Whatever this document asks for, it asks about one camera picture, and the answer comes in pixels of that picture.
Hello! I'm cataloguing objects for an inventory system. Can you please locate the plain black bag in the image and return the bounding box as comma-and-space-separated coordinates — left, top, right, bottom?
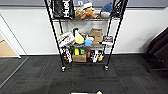
111, 0, 126, 19

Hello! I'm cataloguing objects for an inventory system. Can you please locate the orange bottle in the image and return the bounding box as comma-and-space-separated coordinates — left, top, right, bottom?
97, 53, 105, 63

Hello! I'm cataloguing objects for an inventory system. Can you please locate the orange plush toy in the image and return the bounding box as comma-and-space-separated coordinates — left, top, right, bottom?
74, 7, 100, 20

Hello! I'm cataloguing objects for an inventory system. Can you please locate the small red can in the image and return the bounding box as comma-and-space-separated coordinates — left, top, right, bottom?
85, 50, 92, 60

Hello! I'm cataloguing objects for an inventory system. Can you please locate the black wire shelf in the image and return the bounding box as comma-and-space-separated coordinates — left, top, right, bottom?
43, 0, 129, 72

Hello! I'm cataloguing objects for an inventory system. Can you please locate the large brown cardboard box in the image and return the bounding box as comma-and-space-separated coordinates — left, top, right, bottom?
87, 27, 104, 46

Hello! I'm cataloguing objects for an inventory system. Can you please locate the dark bottle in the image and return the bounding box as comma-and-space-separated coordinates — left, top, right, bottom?
60, 49, 73, 64

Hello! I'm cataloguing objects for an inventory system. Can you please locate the small yellow-green box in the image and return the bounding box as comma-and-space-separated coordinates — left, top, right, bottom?
74, 48, 81, 56

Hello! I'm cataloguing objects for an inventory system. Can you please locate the white grey toy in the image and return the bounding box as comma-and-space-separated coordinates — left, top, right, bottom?
77, 0, 94, 10

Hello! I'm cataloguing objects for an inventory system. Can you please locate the white door frame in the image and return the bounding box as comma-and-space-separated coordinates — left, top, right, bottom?
0, 13, 28, 60

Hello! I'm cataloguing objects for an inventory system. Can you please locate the pale spotted basket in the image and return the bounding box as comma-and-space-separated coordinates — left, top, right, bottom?
68, 90, 105, 94

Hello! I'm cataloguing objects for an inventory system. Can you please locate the dark printed box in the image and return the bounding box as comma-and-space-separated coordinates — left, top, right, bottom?
101, 34, 114, 46

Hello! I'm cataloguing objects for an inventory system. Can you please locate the small brown cardboard box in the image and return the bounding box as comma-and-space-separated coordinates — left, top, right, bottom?
71, 54, 88, 64

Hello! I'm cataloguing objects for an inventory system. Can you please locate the blue plush toy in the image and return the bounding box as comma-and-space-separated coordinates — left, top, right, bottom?
99, 1, 114, 18

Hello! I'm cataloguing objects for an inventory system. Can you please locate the black bag white print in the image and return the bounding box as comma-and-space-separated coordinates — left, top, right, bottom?
51, 0, 76, 20

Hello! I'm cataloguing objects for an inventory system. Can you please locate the white bottle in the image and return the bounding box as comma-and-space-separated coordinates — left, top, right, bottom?
91, 50, 100, 64

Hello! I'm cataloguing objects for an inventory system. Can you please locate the long grey wall band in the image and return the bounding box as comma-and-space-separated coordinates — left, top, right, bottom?
0, 0, 168, 9

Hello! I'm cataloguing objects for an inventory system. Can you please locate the white printed snack bag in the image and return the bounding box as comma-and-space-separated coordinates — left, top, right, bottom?
57, 31, 76, 48

